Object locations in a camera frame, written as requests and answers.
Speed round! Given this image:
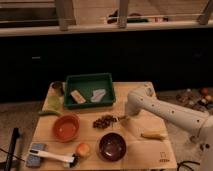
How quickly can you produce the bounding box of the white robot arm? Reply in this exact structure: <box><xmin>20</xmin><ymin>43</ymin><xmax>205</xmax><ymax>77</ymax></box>
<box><xmin>125</xmin><ymin>84</ymin><xmax>213</xmax><ymax>171</ymax></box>

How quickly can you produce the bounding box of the orange red bowl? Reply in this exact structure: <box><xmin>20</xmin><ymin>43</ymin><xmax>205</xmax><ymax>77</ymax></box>
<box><xmin>52</xmin><ymin>114</ymin><xmax>80</xmax><ymax>142</ymax></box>

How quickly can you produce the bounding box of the dark purple bowl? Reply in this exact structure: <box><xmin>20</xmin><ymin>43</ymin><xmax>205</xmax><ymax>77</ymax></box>
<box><xmin>97</xmin><ymin>132</ymin><xmax>127</xmax><ymax>162</ymax></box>

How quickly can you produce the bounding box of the white cloth in tray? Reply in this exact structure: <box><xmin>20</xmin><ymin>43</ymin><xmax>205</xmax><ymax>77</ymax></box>
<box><xmin>90</xmin><ymin>89</ymin><xmax>106</xmax><ymax>103</ymax></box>

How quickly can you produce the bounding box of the green plastic tray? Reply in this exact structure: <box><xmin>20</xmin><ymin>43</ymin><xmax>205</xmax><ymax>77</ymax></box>
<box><xmin>64</xmin><ymin>73</ymin><xmax>116</xmax><ymax>109</ymax></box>

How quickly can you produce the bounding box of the beige block in tray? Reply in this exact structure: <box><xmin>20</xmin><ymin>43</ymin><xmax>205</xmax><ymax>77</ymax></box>
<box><xmin>70</xmin><ymin>90</ymin><xmax>86</xmax><ymax>104</ymax></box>

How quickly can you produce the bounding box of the brown grape bunch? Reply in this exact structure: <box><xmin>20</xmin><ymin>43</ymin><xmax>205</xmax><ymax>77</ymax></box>
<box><xmin>93</xmin><ymin>115</ymin><xmax>116</xmax><ymax>129</ymax></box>

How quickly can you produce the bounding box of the green pea pod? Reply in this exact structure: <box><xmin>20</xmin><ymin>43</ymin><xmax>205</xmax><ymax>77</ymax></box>
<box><xmin>38</xmin><ymin>110</ymin><xmax>60</xmax><ymax>116</ymax></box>

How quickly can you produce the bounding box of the orange fruit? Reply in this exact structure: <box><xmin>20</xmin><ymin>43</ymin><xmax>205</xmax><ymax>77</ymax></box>
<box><xmin>76</xmin><ymin>143</ymin><xmax>91</xmax><ymax>157</ymax></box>

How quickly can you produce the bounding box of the yellow banana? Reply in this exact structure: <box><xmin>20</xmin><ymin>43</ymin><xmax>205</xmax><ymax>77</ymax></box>
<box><xmin>141</xmin><ymin>132</ymin><xmax>166</xmax><ymax>140</ymax></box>

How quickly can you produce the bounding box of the black stand left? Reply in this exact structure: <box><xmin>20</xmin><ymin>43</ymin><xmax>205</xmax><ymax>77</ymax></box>
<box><xmin>0</xmin><ymin>128</ymin><xmax>20</xmax><ymax>171</ymax></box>

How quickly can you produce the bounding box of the blue sponge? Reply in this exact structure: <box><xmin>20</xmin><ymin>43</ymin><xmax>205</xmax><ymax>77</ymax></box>
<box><xmin>26</xmin><ymin>143</ymin><xmax>46</xmax><ymax>168</ymax></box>

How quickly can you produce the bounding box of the white handled brush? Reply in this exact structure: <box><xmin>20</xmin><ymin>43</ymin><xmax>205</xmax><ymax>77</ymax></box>
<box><xmin>29</xmin><ymin>149</ymin><xmax>77</xmax><ymax>167</ymax></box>

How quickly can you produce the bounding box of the black cable right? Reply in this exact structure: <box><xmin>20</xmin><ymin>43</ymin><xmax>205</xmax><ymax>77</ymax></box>
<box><xmin>176</xmin><ymin>160</ymin><xmax>203</xmax><ymax>171</ymax></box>

